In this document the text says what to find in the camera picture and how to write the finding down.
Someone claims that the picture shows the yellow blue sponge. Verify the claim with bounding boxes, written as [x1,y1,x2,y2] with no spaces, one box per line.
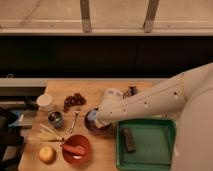
[86,109,97,123]

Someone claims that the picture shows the purple bowl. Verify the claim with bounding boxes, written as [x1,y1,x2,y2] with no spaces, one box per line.
[84,108,111,135]

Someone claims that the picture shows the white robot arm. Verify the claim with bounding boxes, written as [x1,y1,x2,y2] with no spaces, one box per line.
[95,62,213,171]

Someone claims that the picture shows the red bowl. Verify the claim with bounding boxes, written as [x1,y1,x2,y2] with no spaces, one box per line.
[61,135,91,166]

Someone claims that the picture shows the dark brown snack packet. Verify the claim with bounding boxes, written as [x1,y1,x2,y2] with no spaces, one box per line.
[123,86,137,98]

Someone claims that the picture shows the bunch of red grapes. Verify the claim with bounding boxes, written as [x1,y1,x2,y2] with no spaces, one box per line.
[63,93,86,112]

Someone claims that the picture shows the silver fork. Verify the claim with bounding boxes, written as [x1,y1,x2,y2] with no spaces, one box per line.
[70,107,81,134]

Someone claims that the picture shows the dark brown chocolate bar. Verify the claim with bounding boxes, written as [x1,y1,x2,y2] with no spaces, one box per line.
[122,128,136,153]

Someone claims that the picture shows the dark metal can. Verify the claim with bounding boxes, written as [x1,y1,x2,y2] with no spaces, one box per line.
[48,111,64,128]

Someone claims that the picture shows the white cup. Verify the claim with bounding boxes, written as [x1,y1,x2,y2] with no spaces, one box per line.
[36,94,53,111]

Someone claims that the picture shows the red sausage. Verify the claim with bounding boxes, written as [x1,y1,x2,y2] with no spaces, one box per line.
[62,144,86,156]

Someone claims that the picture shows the green plastic tray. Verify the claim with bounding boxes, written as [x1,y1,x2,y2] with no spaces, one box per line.
[116,118,176,171]

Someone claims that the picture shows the yellow apple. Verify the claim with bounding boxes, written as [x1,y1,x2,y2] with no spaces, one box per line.
[38,145,55,163]

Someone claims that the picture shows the black chair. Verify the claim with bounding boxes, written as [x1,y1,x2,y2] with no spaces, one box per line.
[0,107,24,171]

